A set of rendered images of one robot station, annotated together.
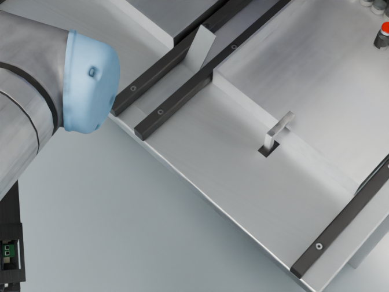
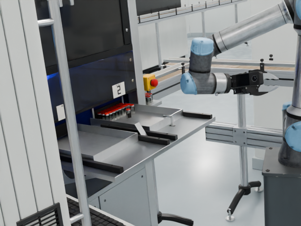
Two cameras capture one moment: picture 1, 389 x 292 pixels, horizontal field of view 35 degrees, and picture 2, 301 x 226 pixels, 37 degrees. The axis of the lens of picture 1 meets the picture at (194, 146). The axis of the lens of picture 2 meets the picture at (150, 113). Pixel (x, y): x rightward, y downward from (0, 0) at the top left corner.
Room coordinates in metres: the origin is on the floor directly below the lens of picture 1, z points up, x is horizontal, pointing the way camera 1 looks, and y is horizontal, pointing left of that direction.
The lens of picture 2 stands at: (0.67, 1.75, 1.51)
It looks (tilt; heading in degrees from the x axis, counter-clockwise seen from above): 17 degrees down; 264
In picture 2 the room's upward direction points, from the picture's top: 6 degrees counter-clockwise
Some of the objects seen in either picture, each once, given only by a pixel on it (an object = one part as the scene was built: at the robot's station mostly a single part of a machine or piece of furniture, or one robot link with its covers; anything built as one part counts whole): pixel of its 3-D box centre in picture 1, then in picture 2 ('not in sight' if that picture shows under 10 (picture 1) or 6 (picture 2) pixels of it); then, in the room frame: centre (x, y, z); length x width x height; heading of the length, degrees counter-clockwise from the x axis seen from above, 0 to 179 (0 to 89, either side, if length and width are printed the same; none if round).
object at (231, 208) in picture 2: not in sight; (244, 194); (-0.17, -0.89, 0.07); 0.50 x 0.08 x 0.14; 46
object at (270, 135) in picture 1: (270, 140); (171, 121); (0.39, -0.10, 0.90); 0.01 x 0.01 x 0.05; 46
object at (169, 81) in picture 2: not in sight; (157, 81); (0.35, -0.81, 0.92); 0.69 x 0.16 x 0.16; 46
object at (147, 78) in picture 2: not in sight; (146, 82); (0.44, -0.50, 0.99); 0.08 x 0.07 x 0.07; 136
